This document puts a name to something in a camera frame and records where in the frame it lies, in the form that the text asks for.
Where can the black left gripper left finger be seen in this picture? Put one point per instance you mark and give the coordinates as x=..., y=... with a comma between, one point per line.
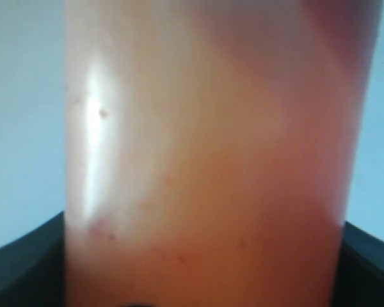
x=32, y=268

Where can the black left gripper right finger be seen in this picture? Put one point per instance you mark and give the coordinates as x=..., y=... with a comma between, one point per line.
x=360, y=274

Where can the red sauce squeeze bottle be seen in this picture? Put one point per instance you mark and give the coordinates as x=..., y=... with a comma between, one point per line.
x=210, y=146

